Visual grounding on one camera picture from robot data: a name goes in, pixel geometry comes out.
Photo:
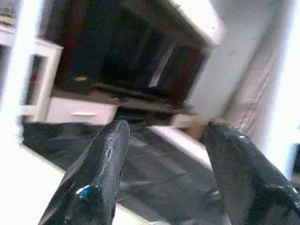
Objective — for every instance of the white glass door cabinet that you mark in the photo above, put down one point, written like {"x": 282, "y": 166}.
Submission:
{"x": 40, "y": 79}

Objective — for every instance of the black equipment case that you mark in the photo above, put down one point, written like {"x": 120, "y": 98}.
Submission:
{"x": 79, "y": 82}

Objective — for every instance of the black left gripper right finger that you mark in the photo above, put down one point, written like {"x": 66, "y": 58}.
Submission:
{"x": 253, "y": 183}

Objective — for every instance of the black work mat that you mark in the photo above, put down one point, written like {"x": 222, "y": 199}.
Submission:
{"x": 154, "y": 164}

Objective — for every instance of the white flat board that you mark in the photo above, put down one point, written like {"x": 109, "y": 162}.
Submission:
{"x": 183, "y": 145}

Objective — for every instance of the black glossy screen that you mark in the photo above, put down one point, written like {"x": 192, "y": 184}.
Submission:
{"x": 126, "y": 47}

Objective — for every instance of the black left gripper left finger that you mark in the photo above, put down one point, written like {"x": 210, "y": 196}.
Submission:
{"x": 93, "y": 183}

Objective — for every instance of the white plastic table top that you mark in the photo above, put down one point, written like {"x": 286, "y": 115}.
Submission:
{"x": 28, "y": 187}

